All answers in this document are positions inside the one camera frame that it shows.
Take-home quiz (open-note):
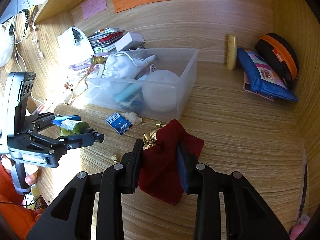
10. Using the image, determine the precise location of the dark green glass bottle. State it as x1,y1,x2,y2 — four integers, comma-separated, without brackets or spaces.
59,119,105,142

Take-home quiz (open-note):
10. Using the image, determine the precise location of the frosted teal bottle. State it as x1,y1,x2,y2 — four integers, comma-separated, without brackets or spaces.
114,83,142,103

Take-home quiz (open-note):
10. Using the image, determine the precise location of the white drawstring pouch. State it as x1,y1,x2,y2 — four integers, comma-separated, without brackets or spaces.
102,51,156,79

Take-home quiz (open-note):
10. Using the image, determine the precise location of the red velvet pouch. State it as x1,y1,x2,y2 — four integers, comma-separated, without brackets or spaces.
138,119,204,205

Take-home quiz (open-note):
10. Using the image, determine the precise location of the orange sleeve forearm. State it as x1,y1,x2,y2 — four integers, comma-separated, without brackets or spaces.
0,165,44,239

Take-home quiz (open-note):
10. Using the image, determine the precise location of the left hand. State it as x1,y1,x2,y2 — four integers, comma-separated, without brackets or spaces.
1,154,39,186

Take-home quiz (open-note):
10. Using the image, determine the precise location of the small blue card box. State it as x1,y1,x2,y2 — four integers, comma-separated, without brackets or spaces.
106,112,132,135

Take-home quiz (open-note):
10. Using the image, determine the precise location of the white seashell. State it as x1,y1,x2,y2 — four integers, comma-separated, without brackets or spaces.
121,112,143,125

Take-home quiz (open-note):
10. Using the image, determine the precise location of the small white charger cube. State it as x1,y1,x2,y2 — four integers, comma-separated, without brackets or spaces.
120,93,143,113

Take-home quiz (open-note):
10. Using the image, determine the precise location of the white plush toy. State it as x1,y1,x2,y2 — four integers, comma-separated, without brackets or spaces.
0,24,14,67

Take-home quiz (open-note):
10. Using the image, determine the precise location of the white round puff case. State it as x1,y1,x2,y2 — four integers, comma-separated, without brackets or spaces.
142,70,180,113

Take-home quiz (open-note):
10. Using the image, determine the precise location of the clear plastic storage bin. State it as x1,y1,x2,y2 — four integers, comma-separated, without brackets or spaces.
85,48,199,122

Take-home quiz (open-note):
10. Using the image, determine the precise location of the white small box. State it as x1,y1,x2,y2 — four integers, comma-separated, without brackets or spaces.
115,32,145,51

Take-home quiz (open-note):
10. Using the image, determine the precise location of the pink sticky note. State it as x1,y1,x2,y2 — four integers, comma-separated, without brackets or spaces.
81,0,107,20

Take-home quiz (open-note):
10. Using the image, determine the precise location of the blue zipper pouch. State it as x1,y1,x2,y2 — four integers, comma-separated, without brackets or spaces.
237,48,298,102

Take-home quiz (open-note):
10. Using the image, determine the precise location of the black orange round case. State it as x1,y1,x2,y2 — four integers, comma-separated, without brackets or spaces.
255,33,299,90

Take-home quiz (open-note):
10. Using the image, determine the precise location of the green bead red cord charm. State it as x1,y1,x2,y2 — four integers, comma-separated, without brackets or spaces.
64,56,106,105

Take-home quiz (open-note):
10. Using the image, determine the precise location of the pink braided cord bag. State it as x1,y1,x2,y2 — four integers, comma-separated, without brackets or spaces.
68,58,94,73

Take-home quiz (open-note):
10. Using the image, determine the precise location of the white cable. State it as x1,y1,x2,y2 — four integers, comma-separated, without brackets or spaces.
8,0,46,106

